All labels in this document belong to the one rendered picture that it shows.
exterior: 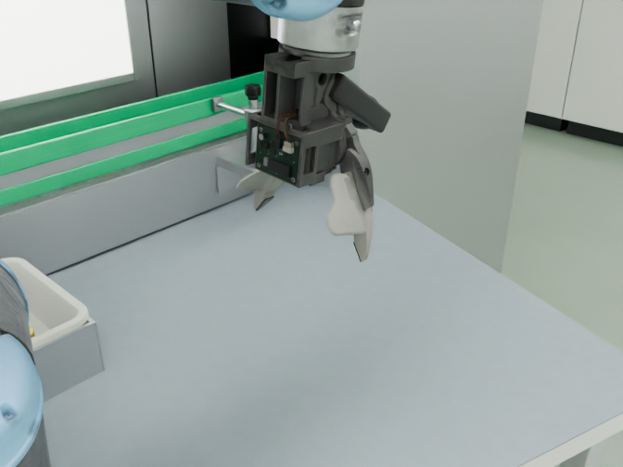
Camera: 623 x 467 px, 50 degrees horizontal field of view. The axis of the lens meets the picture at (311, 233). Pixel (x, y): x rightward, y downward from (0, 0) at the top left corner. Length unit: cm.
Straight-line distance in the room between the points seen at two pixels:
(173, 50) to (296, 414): 86
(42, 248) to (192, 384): 38
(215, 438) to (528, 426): 37
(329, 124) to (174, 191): 66
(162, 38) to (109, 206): 41
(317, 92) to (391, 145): 80
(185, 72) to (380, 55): 42
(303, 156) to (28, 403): 30
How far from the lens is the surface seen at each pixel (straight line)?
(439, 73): 150
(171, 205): 126
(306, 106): 61
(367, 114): 69
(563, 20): 410
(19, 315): 65
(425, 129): 150
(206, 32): 149
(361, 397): 87
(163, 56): 144
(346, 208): 65
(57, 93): 130
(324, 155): 64
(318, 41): 60
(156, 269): 115
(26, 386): 52
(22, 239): 113
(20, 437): 53
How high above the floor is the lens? 132
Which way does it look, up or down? 28 degrees down
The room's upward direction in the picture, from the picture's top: straight up
